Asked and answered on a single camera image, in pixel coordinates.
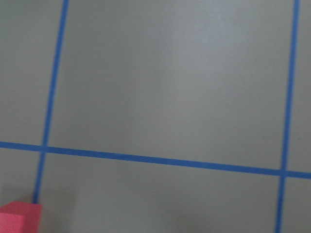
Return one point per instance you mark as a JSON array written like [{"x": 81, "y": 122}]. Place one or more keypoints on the red block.
[{"x": 20, "y": 217}]

